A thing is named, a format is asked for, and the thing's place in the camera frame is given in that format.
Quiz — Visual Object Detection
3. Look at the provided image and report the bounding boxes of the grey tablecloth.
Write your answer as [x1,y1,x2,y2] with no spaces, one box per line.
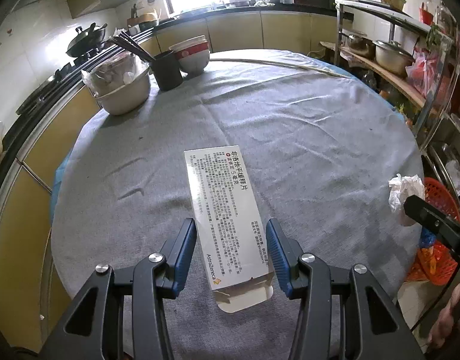
[50,49,426,360]

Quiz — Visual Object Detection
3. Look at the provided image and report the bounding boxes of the white medicine box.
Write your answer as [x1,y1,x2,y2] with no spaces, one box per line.
[183,144,276,314]

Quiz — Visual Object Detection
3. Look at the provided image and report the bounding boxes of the metal storage rack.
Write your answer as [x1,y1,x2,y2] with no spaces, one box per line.
[332,0,460,212]

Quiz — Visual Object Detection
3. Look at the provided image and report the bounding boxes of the small steel pot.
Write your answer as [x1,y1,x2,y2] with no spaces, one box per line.
[345,33,376,59]

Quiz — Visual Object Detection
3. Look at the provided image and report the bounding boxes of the square metal container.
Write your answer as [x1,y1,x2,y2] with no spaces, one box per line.
[81,53,152,116]

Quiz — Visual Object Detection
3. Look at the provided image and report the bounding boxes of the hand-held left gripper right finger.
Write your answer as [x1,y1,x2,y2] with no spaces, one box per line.
[265,217,426,360]

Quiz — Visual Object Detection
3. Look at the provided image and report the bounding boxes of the bundle of dark chopsticks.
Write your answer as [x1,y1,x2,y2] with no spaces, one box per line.
[108,31,156,63]

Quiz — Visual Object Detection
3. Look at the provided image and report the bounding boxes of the person's right hand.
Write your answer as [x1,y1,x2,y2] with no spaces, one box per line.
[426,280,460,350]

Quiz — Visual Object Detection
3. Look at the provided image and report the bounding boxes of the black wok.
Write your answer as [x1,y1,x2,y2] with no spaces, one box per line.
[64,22,109,59]

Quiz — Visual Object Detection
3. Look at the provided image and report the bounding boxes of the teal under cloth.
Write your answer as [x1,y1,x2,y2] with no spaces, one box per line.
[53,146,89,235]

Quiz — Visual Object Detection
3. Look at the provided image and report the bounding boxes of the yellow ceramic bowl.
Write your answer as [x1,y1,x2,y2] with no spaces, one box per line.
[377,0,408,12]

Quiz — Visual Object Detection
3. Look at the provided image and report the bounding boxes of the yellow counter cabinets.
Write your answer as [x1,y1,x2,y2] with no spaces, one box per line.
[0,9,340,287]

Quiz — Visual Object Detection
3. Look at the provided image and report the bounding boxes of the red plastic bag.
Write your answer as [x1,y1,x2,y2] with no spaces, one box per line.
[405,50,447,99]

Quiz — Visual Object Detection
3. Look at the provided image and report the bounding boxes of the white tissue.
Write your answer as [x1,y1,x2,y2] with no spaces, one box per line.
[387,173,426,227]

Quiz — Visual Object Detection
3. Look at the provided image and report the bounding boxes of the red plastic mesh basket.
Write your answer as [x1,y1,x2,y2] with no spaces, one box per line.
[404,177,460,286]

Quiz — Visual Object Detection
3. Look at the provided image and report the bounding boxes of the black chopstick holder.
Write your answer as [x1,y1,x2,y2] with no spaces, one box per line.
[150,50,185,92]

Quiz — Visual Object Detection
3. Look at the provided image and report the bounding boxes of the large steel pot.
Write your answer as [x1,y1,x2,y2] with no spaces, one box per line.
[374,39,417,76]

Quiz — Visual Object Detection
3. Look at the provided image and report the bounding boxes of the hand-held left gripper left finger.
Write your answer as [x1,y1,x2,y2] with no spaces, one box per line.
[38,217,198,360]

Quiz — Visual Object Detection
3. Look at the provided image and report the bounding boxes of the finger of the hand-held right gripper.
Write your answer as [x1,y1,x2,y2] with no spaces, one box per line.
[403,194,460,260]

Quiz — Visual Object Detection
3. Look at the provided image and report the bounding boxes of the red white bowl stack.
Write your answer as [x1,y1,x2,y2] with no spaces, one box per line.
[168,35,211,76]

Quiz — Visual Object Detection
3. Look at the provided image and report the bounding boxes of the blue orange plastic bag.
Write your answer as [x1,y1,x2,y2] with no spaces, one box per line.
[418,228,452,271]

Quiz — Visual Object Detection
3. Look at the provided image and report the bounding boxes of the black gas stove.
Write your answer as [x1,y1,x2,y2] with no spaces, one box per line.
[14,44,115,118]

